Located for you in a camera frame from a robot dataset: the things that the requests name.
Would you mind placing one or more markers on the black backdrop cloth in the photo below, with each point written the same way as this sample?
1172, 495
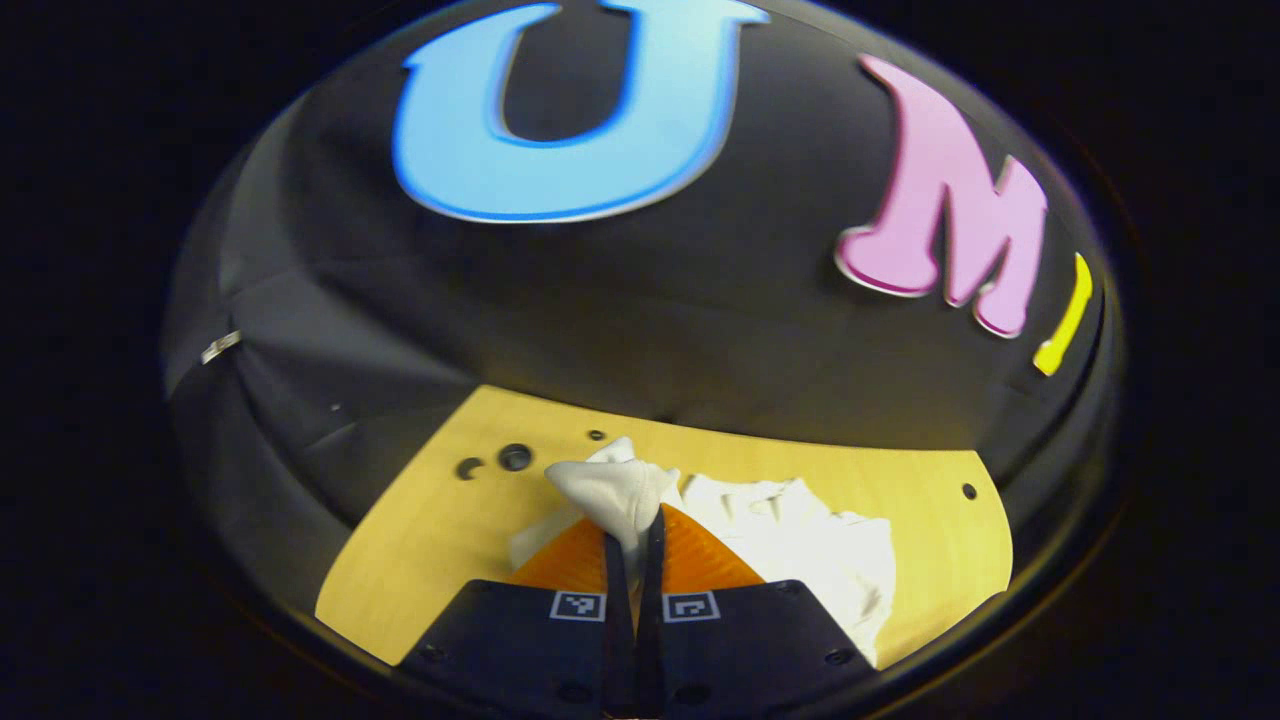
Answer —
700, 320

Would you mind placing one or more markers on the white sweater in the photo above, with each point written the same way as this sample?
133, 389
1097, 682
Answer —
800, 540

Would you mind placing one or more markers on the small silver clip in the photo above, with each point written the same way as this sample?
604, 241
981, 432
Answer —
221, 347

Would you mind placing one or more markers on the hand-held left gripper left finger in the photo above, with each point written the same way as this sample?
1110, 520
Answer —
530, 640

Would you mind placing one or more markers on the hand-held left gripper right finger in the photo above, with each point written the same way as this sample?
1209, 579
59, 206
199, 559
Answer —
740, 640

